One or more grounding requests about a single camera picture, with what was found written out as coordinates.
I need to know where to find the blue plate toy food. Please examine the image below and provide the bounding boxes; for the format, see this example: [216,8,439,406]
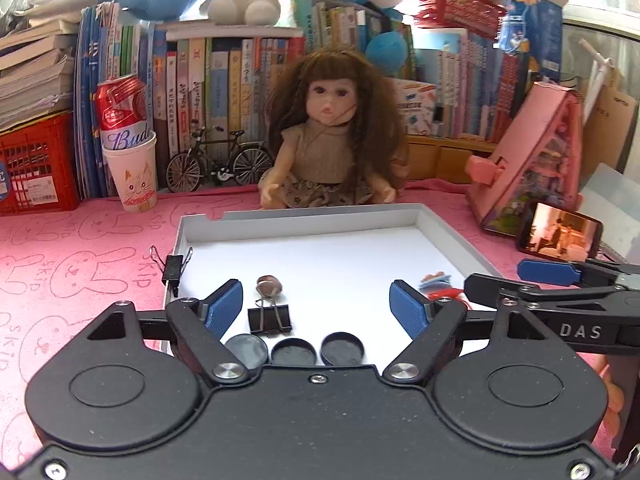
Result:
[419,271,451,290]

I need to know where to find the brown acorn nut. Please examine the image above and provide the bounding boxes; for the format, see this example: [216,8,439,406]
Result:
[256,275,282,299]

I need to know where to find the red toy cone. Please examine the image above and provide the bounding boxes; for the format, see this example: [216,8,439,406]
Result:
[426,288,471,310]

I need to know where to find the person's right hand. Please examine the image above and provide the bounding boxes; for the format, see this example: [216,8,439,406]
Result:
[593,356,625,437]

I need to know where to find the smartphone playing video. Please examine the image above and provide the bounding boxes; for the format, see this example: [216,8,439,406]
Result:
[515,200,603,262]

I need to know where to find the pink triangular toy house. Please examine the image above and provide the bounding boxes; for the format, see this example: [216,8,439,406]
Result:
[465,82,582,236]

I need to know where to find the black binder clip on rim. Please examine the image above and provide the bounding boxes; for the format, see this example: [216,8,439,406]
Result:
[149,245,193,297]

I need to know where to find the black round cap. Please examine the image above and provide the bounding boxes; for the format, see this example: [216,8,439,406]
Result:
[224,334,269,376]
[320,332,364,366]
[270,337,317,367]

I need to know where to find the black binder clip in box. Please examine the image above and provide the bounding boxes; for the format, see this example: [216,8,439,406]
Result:
[247,292,293,335]

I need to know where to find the white shallow cardboard box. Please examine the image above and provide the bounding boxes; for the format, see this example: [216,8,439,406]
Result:
[174,204,499,368]

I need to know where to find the white paper cat cup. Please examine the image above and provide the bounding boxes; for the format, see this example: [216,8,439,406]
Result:
[102,132,158,212]

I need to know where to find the white illustrated box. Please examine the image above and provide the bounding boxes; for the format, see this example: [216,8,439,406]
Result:
[390,78,437,136]

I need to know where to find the red plastic crate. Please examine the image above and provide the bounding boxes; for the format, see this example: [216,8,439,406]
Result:
[1,112,80,216]

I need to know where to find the blue cardboard package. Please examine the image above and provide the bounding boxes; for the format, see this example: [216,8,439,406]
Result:
[498,0,568,82]

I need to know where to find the black miniature bicycle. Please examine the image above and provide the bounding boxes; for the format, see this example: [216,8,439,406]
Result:
[165,127,274,193]

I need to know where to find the brown haired doll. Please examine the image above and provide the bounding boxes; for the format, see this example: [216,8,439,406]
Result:
[258,49,409,209]

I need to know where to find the red Budweiser can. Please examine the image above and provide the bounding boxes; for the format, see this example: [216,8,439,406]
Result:
[96,75,150,151]

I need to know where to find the red plastic basket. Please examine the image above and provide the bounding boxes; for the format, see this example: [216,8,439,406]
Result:
[412,0,506,39]

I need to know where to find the row of upright books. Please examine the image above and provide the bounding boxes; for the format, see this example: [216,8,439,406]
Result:
[74,0,558,211]

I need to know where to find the stack of grey books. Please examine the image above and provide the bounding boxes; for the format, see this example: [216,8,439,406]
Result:
[1,0,113,130]

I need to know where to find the white pipe frame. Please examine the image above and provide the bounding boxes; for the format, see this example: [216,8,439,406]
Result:
[579,38,614,125]

